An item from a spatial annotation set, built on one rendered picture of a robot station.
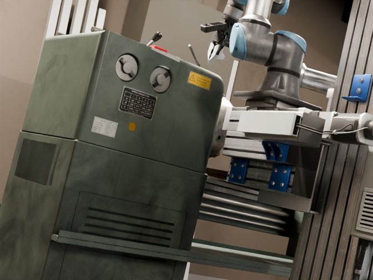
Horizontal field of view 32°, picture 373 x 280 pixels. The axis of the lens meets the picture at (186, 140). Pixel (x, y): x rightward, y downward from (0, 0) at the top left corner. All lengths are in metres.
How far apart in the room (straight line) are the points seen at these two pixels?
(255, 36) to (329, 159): 0.48
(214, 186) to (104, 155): 0.62
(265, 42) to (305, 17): 4.31
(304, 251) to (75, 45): 1.08
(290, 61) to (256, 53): 0.12
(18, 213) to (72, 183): 0.34
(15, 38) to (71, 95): 2.80
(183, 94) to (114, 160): 0.38
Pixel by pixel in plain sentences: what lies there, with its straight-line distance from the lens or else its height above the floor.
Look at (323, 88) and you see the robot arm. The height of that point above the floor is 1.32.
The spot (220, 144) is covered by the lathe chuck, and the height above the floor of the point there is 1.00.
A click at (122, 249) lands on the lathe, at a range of 2.34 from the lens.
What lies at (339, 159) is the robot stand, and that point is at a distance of 2.18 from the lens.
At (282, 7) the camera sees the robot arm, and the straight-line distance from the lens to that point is 2.71.
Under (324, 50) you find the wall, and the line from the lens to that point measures 6.69.
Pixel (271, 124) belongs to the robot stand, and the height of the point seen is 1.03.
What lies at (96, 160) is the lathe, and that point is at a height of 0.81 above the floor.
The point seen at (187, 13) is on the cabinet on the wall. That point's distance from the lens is 5.29.
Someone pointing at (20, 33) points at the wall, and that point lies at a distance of 5.12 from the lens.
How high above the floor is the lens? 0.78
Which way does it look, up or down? 4 degrees up
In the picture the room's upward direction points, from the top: 13 degrees clockwise
